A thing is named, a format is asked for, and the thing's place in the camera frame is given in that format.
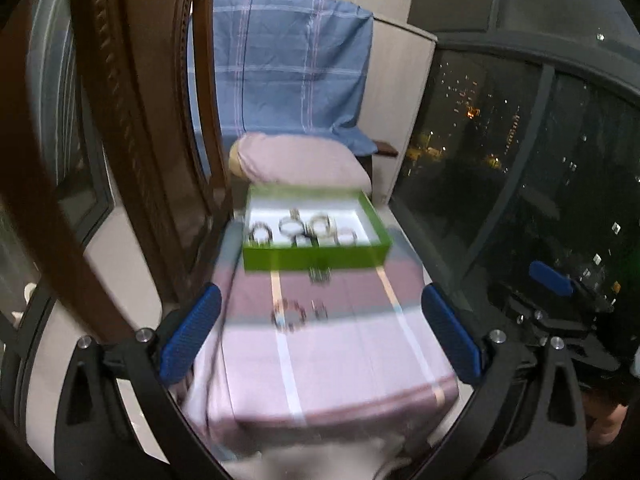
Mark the dark wooden armchair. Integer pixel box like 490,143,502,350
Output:
371,140,400,207

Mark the white wrist watch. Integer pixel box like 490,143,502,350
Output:
309,213,337,238

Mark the carved wooden chair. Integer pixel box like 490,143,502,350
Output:
0,0,236,348

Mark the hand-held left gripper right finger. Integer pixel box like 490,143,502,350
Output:
400,283,588,480

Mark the pink cushion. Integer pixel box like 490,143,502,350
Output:
229,132,373,197

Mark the person's right hand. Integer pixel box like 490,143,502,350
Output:
584,389,628,448

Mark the pink plaid cloth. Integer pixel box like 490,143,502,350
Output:
182,220,461,463

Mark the blue plaid cloth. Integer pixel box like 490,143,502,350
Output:
187,0,379,157

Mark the black wrist watch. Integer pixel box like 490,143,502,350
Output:
248,223,274,247

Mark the brown bead bracelet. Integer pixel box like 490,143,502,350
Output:
278,211,304,237

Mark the dark window frame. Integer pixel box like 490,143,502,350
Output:
390,0,640,291

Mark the glass sliding door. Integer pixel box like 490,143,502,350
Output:
10,0,116,256

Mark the green cardboard box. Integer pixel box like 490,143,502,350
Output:
241,185,392,273

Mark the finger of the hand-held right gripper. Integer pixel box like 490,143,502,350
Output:
492,280,603,348
529,260,575,297

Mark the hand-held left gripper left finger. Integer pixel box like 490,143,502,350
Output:
52,283,223,480

